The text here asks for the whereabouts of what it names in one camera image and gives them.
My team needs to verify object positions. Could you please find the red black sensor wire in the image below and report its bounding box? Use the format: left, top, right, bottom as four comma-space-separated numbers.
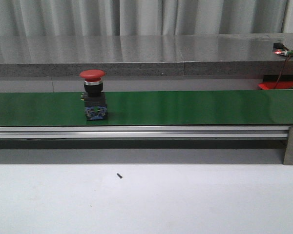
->
273, 52, 293, 90

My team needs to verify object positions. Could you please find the small sensor circuit board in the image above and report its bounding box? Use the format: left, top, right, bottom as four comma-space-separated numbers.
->
272, 42, 293, 57

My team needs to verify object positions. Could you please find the red mushroom push button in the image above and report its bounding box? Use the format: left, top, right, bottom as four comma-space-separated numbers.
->
80, 69, 107, 120

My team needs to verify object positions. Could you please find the aluminium conveyor frame rail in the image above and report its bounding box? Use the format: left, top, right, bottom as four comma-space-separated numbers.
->
0, 125, 290, 139

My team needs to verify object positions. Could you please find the red plastic tray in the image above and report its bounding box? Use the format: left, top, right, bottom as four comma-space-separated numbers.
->
258, 81, 293, 90

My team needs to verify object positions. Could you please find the green conveyor belt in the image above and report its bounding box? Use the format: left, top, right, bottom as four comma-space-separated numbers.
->
0, 90, 293, 126

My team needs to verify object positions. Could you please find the grey stone counter slab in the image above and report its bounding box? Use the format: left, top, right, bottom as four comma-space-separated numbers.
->
0, 33, 293, 77

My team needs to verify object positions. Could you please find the white pleated curtain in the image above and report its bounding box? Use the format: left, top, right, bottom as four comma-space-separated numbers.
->
0, 0, 293, 36

